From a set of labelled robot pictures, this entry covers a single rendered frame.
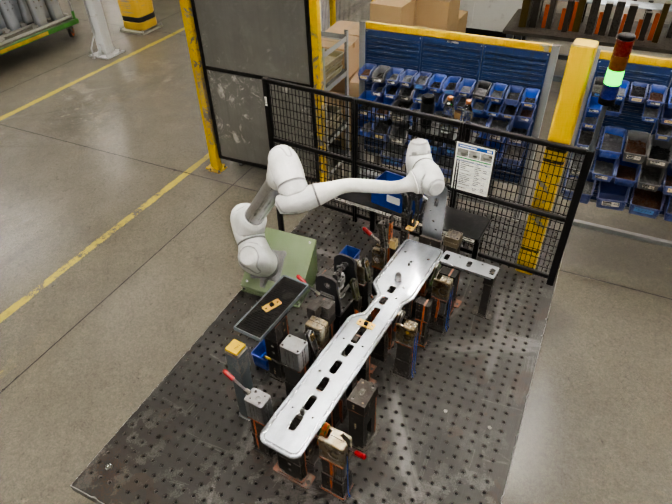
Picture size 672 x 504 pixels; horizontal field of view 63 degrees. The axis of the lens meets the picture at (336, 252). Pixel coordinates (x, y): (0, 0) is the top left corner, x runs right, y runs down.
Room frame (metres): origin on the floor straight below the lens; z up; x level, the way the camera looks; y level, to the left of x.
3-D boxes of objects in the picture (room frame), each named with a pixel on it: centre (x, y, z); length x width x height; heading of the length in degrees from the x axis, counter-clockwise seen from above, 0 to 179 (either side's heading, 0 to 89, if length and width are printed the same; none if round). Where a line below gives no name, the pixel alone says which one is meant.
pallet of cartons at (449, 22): (6.82, -1.10, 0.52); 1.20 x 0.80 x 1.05; 150
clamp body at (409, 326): (1.66, -0.31, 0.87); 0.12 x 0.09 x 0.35; 59
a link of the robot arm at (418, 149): (2.08, -0.37, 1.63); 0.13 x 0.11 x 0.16; 11
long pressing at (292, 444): (1.67, -0.12, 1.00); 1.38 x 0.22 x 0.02; 149
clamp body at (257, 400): (1.28, 0.32, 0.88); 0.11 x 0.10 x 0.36; 59
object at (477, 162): (2.51, -0.74, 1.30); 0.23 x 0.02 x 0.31; 59
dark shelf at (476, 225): (2.57, -0.42, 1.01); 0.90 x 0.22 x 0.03; 59
